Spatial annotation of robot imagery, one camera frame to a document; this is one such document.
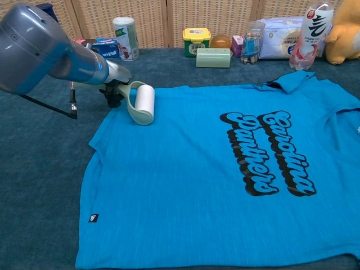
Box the white tissue pack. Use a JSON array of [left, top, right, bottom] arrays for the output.
[[255, 16, 333, 60]]

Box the yellow lidded green jar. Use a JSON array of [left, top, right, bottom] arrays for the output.
[[182, 28, 212, 58]]

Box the amber round ball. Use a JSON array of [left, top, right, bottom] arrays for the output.
[[209, 34, 232, 49]]

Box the clear pink drink bottle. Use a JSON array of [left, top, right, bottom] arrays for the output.
[[289, 1, 335, 71]]

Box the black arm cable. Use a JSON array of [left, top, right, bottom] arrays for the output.
[[19, 81, 78, 120]]

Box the blue cookie box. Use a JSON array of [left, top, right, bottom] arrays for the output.
[[73, 38, 121, 60]]

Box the clear plastic jar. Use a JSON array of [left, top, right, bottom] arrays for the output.
[[240, 21, 266, 66]]

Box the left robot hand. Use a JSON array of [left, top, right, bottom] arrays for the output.
[[72, 59, 133, 109]]

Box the green lint roller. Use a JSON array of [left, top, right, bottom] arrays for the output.
[[116, 80, 156, 127]]

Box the woven folding screen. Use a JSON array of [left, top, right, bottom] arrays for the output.
[[0, 0, 360, 55]]

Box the blue white bottle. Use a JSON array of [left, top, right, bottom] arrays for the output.
[[42, 3, 60, 24]]

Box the yellow plush toy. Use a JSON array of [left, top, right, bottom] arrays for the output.
[[325, 0, 360, 65]]

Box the green white snack canister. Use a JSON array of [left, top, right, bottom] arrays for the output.
[[112, 16, 140, 62]]

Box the light green roller case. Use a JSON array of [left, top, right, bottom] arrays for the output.
[[195, 47, 231, 69]]

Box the dark teal carpeted table surface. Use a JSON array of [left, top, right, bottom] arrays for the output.
[[0, 47, 360, 270]]

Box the purple pink small carton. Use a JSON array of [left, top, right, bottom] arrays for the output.
[[231, 35, 245, 58]]

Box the blue printed t-shirt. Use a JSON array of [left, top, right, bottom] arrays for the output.
[[74, 70, 360, 270]]

